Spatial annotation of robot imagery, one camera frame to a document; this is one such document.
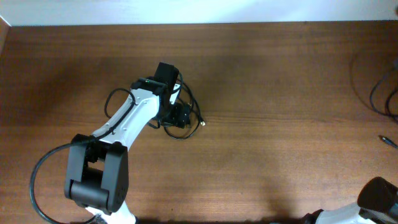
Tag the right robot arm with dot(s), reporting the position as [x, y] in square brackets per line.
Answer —
[376, 204]

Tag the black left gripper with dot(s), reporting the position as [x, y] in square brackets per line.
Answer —
[175, 118]

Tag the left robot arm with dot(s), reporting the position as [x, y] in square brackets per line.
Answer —
[97, 176]

